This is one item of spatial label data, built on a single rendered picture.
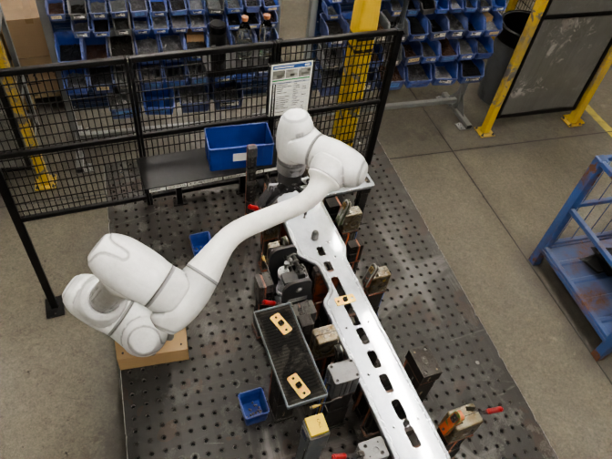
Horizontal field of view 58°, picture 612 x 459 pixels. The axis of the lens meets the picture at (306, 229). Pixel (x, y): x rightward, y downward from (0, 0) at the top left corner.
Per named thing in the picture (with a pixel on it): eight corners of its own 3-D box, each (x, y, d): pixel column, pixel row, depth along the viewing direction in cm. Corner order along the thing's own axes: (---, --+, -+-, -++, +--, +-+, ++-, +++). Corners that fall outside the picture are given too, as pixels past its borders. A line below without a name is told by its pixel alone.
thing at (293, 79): (309, 112, 276) (316, 57, 253) (266, 118, 269) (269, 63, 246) (307, 110, 277) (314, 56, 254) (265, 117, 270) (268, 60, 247)
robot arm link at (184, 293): (221, 288, 146) (178, 260, 143) (182, 346, 142) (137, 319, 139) (214, 284, 159) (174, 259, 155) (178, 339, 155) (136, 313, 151)
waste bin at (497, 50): (535, 111, 501) (573, 37, 447) (487, 116, 488) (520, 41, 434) (507, 79, 532) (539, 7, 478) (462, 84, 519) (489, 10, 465)
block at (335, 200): (341, 244, 279) (350, 206, 258) (321, 249, 276) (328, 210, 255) (334, 230, 285) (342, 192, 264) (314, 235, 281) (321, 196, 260)
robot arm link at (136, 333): (152, 353, 213) (150, 373, 192) (111, 329, 209) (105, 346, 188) (177, 319, 214) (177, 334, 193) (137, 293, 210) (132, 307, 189)
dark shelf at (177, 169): (328, 161, 275) (329, 157, 272) (145, 194, 247) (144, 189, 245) (312, 134, 288) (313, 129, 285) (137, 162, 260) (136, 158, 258)
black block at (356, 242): (359, 285, 263) (370, 246, 241) (338, 290, 260) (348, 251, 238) (351, 272, 268) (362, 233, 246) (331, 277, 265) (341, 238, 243)
